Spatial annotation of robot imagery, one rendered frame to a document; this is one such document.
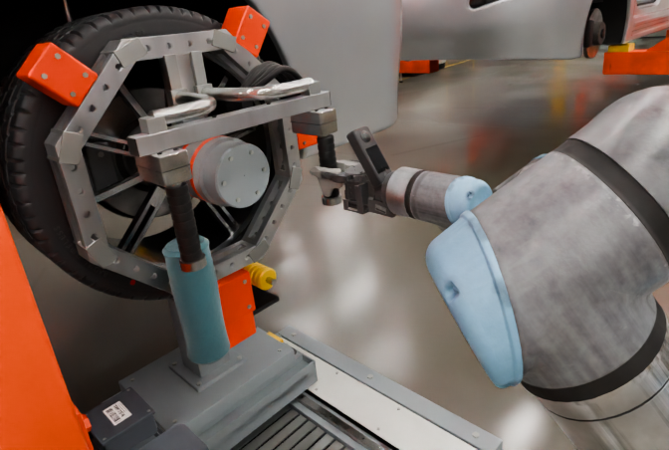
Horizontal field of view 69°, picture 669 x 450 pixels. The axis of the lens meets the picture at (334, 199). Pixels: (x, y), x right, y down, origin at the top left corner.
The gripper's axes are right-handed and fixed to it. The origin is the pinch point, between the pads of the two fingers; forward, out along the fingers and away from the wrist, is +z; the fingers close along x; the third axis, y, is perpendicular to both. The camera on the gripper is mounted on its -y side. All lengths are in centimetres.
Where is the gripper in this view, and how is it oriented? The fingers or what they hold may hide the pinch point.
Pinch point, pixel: (322, 165)
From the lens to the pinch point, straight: 103.9
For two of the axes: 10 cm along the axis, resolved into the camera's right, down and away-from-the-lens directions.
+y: 0.9, 9.3, 3.5
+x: 6.9, -3.1, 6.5
